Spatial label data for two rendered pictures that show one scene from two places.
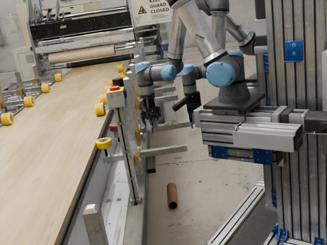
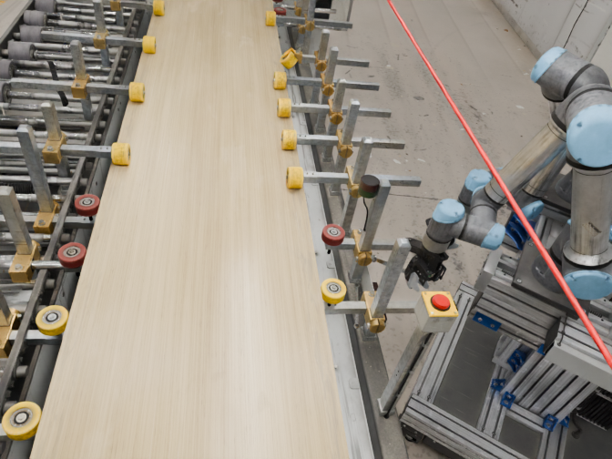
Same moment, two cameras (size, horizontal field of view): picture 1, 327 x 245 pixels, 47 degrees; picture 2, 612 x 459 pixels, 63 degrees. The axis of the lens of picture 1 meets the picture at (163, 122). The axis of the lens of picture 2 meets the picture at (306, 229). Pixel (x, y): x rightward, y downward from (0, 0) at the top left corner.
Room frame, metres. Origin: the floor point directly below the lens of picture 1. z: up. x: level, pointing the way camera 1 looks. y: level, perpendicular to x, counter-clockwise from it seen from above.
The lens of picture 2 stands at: (0.87, 0.70, 2.08)
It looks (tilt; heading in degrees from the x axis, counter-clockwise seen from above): 43 degrees down; 345
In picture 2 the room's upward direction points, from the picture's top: 11 degrees clockwise
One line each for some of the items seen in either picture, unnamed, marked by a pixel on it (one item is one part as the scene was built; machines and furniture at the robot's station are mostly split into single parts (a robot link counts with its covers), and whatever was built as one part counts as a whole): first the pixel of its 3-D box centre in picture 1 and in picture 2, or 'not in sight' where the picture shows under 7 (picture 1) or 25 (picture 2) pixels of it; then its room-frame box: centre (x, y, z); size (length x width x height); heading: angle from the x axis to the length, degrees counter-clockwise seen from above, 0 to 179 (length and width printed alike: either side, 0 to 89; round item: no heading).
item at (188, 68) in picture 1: (188, 74); (475, 187); (2.05, -0.18, 1.13); 0.09 x 0.08 x 0.11; 115
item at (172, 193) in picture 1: (172, 195); not in sight; (2.70, 0.02, 0.04); 0.30 x 0.08 x 0.08; 179
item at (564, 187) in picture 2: not in sight; (582, 184); (2.13, -0.65, 1.09); 0.15 x 0.15 x 0.10
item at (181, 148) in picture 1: (145, 153); (386, 307); (1.81, 0.12, 0.80); 0.43 x 0.03 x 0.04; 89
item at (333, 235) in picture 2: (117, 132); (331, 241); (2.06, 0.27, 0.85); 0.08 x 0.08 x 0.11
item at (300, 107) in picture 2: (140, 85); (337, 109); (2.81, 0.12, 0.95); 0.50 x 0.04 x 0.04; 89
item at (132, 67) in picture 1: (137, 98); (343, 151); (2.52, 0.15, 0.92); 0.03 x 0.03 x 0.48; 89
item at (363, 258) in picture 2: (136, 131); (361, 247); (2.04, 0.16, 0.85); 0.13 x 0.06 x 0.05; 179
